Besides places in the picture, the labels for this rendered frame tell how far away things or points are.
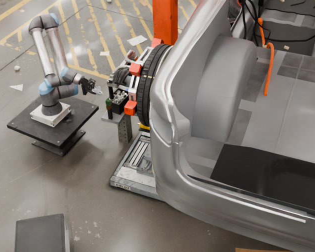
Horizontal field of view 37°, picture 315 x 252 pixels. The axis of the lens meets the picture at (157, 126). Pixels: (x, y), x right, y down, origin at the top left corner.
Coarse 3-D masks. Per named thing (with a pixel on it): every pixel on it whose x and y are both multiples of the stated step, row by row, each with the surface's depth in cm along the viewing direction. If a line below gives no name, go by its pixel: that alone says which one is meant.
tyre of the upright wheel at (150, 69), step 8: (160, 48) 346; (152, 56) 339; (160, 56) 339; (144, 64) 338; (152, 64) 335; (160, 64) 334; (144, 72) 334; (152, 72) 333; (144, 80) 334; (152, 80) 332; (144, 88) 335; (144, 96) 335; (144, 104) 338; (144, 112) 342; (144, 120) 352
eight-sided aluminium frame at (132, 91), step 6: (150, 48) 356; (144, 54) 352; (138, 60) 344; (144, 60) 344; (132, 78) 343; (138, 78) 341; (132, 84) 344; (138, 84) 343; (132, 90) 342; (132, 96) 349
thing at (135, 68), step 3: (132, 63) 335; (135, 63) 334; (132, 66) 334; (135, 66) 334; (138, 66) 333; (141, 66) 336; (129, 69) 334; (132, 69) 334; (135, 69) 333; (138, 69) 333; (141, 69) 338; (132, 72) 336; (135, 72) 333; (138, 72) 333; (141, 72) 339; (135, 75) 341; (138, 75) 339
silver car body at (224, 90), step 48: (288, 0) 470; (192, 48) 276; (240, 48) 310; (288, 48) 407; (192, 96) 293; (240, 96) 321; (288, 96) 321; (192, 144) 309; (240, 144) 307; (288, 144) 303; (192, 192) 250; (240, 192) 244; (288, 192) 282; (288, 240) 251
